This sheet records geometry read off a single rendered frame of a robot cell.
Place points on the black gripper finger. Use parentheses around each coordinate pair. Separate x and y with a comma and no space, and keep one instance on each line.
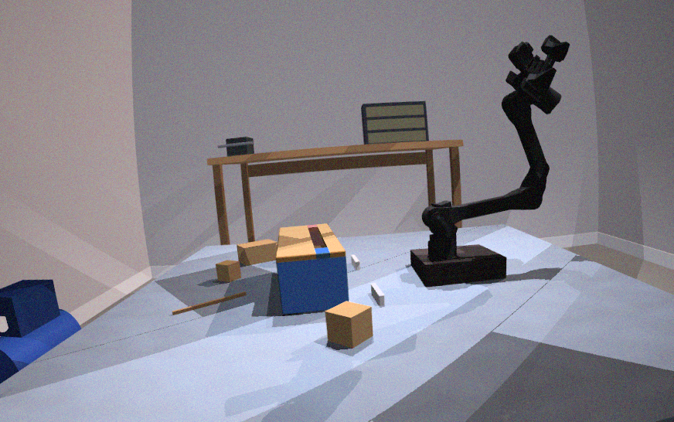
(559,49)
(541,82)

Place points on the brown wooden stick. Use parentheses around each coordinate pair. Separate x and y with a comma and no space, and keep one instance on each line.
(213,302)

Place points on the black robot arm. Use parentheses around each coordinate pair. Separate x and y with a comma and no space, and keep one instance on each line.
(441,217)

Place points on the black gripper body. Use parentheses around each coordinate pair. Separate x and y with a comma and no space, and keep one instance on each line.
(536,67)

